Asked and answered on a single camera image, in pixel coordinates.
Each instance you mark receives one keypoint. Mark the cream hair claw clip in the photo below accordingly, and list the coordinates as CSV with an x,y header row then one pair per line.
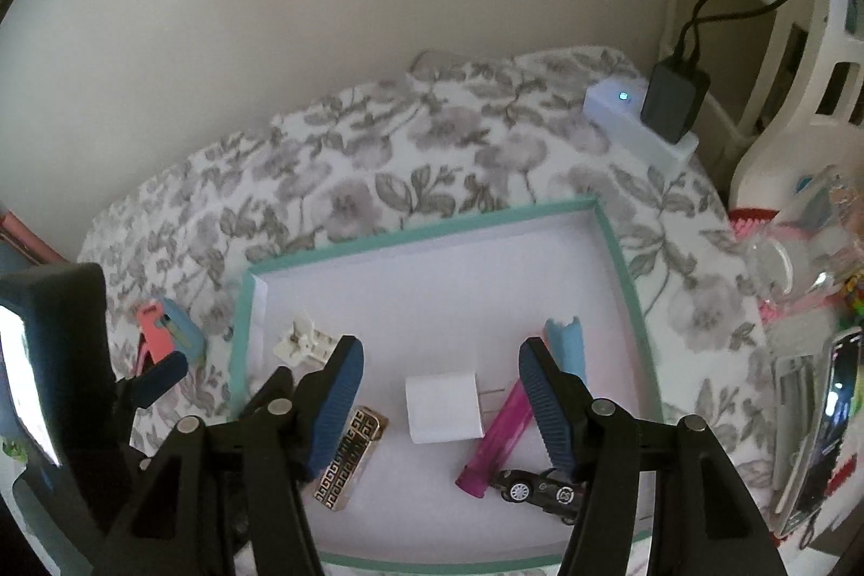
x,y
297,346

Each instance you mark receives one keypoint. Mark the grey flat case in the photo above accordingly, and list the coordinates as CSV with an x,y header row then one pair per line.
x,y
796,414

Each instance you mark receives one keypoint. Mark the light blue plastic holder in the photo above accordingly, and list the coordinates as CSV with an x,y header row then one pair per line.
x,y
570,346

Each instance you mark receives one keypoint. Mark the blue plastic card tool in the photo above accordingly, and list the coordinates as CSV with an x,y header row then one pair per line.
x,y
182,333

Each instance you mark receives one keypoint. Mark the gold patterned lighter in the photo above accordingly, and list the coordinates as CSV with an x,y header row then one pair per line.
x,y
351,454

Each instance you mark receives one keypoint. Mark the black smartphone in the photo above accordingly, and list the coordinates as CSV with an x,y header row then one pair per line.
x,y
830,414

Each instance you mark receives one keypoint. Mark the black power adapter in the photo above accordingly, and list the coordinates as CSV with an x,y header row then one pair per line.
x,y
671,97

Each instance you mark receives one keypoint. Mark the purple lighter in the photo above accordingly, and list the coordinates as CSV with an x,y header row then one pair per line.
x,y
493,448

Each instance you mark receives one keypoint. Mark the teal rimmed white tray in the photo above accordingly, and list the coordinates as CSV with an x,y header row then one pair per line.
x,y
439,292

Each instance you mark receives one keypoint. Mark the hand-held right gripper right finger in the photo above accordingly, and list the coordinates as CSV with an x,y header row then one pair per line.
x,y
547,407

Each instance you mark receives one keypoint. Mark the white charger plug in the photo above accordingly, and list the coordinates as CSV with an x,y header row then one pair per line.
x,y
442,407

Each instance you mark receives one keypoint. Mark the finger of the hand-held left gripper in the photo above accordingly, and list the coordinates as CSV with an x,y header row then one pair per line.
x,y
165,373

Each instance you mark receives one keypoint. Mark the white plastic chair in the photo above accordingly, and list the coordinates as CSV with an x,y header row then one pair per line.
x,y
830,43

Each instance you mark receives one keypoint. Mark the white power strip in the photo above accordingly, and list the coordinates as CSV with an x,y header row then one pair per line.
x,y
614,110

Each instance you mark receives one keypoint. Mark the clear plastic bag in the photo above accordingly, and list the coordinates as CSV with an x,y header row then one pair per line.
x,y
776,265

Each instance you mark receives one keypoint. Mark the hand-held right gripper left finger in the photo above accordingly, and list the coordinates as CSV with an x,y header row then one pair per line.
x,y
337,407

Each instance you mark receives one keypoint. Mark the black toy car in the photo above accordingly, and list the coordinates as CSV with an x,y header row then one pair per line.
x,y
533,488

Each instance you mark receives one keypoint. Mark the pink board edge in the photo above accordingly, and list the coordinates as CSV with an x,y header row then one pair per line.
x,y
27,232

